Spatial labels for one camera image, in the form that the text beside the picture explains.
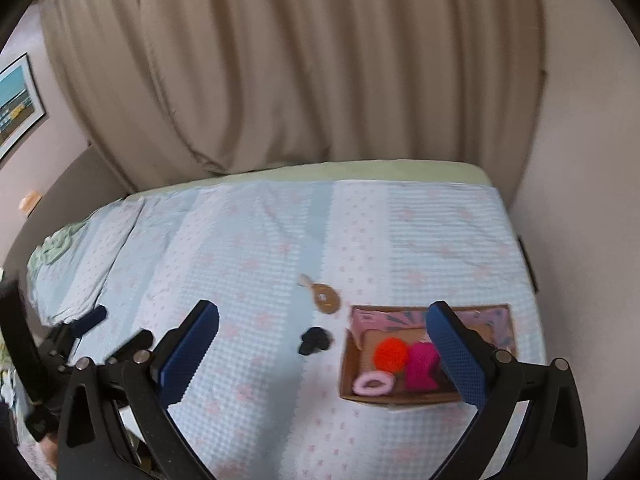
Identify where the brown hair tie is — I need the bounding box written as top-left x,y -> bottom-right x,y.
298,273 -> 341,317

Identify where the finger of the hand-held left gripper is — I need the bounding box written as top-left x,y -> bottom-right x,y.
47,304 -> 108,357
102,329 -> 155,367

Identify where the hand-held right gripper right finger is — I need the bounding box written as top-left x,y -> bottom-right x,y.
425,301 -> 589,480

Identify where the orange pompom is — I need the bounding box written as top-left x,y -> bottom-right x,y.
373,338 -> 412,374

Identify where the framed wall poster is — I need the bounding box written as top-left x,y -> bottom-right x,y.
0,52 -> 49,162

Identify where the grey bed headboard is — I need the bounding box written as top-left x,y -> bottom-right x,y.
0,147 -> 139,281

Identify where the crumpled green cloth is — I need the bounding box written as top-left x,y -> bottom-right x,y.
27,222 -> 94,266

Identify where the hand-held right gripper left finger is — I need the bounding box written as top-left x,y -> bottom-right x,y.
57,300 -> 221,480

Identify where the beige curtain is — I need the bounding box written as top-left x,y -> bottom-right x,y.
39,0 -> 549,194

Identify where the pink fluffy hair tie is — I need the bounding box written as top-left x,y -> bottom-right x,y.
352,371 -> 395,397

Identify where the magenta pouch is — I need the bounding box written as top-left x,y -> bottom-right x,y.
403,340 -> 444,392

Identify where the cardboard box pink lining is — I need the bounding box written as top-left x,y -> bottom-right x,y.
338,303 -> 514,404

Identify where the black scrunchie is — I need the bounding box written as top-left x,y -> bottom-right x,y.
298,327 -> 334,356

